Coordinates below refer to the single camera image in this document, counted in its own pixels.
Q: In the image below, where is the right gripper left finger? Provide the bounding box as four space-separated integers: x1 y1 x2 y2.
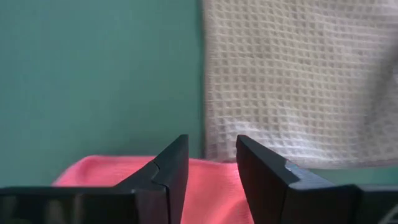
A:
114 134 190 224

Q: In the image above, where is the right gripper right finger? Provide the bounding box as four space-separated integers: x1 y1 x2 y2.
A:
236 134 361 224

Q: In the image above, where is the grey waffle towel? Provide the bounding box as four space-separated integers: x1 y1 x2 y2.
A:
201 0 398 169

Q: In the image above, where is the pink microfiber towel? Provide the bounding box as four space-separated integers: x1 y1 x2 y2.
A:
52 154 256 224

